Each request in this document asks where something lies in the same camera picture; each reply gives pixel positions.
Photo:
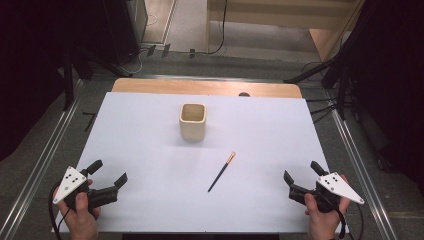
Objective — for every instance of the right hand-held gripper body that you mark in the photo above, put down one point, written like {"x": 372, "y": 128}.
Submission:
{"x": 333, "y": 190}

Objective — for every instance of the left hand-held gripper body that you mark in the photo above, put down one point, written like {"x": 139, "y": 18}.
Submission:
{"x": 71, "y": 181}

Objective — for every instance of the dark chopstick with orange end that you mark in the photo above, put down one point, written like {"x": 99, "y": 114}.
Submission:
{"x": 220, "y": 173}

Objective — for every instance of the beige square cup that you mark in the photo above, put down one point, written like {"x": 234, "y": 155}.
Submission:
{"x": 192, "y": 125}

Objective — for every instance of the person's right hand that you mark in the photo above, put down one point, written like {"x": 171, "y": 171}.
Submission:
{"x": 321, "y": 220}

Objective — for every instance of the person's left hand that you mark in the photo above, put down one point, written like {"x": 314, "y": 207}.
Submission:
{"x": 80, "y": 216}

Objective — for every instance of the white table mat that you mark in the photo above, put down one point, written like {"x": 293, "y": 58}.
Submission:
{"x": 166, "y": 186}

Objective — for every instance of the black tripod stand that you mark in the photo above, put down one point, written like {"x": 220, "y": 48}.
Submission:
{"x": 340, "y": 83}
{"x": 68, "y": 83}

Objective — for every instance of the dark round table knob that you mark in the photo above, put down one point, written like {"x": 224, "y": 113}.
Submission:
{"x": 244, "y": 94}

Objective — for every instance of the wooden table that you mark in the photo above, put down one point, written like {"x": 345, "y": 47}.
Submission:
{"x": 186, "y": 86}

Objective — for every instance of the black curtain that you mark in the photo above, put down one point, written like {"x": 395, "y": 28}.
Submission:
{"x": 30, "y": 50}
{"x": 396, "y": 83}

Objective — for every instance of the dark cabinet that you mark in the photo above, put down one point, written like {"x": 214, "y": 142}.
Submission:
{"x": 128, "y": 26}

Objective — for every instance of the light wooden furniture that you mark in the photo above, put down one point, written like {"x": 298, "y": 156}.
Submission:
{"x": 283, "y": 16}

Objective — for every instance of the aluminium floor rail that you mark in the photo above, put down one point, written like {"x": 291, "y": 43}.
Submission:
{"x": 40, "y": 160}
{"x": 360, "y": 166}

